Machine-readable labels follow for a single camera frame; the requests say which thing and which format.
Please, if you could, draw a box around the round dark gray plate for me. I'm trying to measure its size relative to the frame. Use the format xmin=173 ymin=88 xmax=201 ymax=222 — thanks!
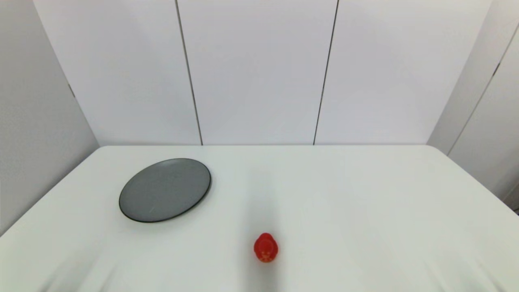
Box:
xmin=119 ymin=158 xmax=212 ymax=223

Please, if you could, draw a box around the small red rubber duck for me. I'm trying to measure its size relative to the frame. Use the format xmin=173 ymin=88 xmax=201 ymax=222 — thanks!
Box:
xmin=253 ymin=232 xmax=279 ymax=263

